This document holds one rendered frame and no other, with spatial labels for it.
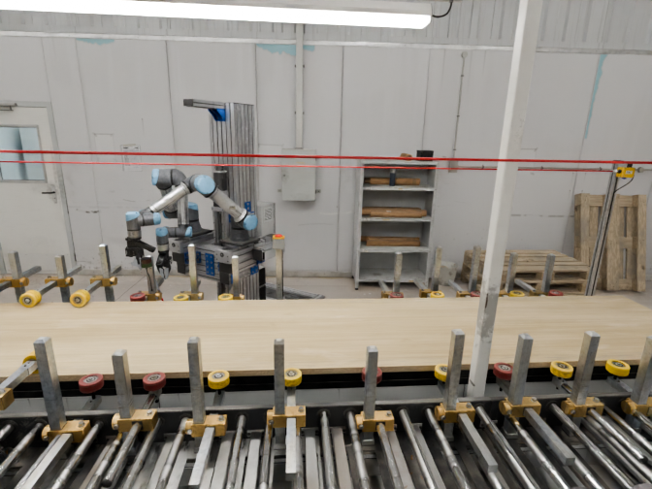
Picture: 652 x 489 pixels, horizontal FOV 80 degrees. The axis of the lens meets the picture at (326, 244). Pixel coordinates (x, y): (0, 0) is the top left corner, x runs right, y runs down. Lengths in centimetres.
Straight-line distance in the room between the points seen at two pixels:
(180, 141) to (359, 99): 219
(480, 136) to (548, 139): 85
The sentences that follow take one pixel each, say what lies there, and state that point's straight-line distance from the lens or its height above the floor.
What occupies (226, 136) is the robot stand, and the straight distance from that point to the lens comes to 318.
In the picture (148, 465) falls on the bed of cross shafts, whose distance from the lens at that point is 164.
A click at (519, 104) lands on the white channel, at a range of 148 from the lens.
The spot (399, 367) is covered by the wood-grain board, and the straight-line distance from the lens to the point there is 171.
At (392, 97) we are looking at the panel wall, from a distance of 501.
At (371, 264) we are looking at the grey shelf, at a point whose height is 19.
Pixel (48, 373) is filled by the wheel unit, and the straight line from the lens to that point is 160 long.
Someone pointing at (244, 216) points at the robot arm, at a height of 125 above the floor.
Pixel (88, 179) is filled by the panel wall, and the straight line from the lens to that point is 564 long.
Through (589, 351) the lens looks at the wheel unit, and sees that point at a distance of 174.
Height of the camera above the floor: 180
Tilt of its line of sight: 15 degrees down
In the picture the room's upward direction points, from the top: 1 degrees clockwise
